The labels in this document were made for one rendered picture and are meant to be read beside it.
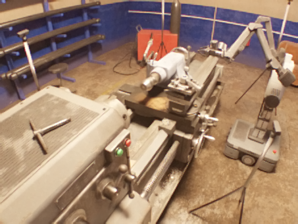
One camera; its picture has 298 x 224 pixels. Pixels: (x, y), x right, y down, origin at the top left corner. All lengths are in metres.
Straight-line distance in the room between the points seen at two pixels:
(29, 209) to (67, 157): 0.19
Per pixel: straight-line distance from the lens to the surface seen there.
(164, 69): 1.55
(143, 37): 4.31
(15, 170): 0.64
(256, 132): 2.40
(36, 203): 0.59
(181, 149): 1.52
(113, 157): 0.70
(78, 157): 0.63
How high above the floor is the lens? 1.76
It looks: 36 degrees down
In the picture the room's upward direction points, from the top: straight up
